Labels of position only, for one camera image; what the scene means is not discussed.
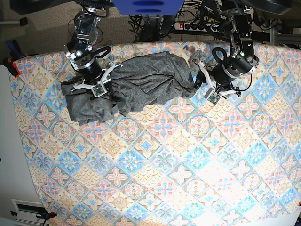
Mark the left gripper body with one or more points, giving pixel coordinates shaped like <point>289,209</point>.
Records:
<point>218,80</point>

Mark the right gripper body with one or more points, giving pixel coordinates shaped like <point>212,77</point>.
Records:
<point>92,74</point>

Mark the grey t-shirt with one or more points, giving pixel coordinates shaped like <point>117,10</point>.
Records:
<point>143,80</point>

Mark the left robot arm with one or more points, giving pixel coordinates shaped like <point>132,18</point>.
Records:
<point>232,74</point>

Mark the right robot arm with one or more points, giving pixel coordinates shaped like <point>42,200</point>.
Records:
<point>82,52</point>

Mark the white power strip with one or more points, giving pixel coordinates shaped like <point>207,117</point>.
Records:
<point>182,26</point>

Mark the patterned tablecloth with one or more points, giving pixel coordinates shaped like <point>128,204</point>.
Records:
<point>183,163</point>

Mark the red black clamp left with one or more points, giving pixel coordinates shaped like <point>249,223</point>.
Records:
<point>11,66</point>

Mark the blue black clamp bottom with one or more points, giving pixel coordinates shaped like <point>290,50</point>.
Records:
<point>44,215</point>

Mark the white floor vent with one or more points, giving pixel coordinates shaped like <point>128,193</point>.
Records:
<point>25,206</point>

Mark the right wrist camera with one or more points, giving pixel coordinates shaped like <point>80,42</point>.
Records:
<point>98,90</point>

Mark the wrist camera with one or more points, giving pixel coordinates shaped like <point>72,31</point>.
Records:
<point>213,98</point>
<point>98,90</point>

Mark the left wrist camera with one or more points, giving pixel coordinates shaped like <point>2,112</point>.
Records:
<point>213,98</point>

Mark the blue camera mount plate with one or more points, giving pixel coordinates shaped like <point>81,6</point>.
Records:
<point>148,7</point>

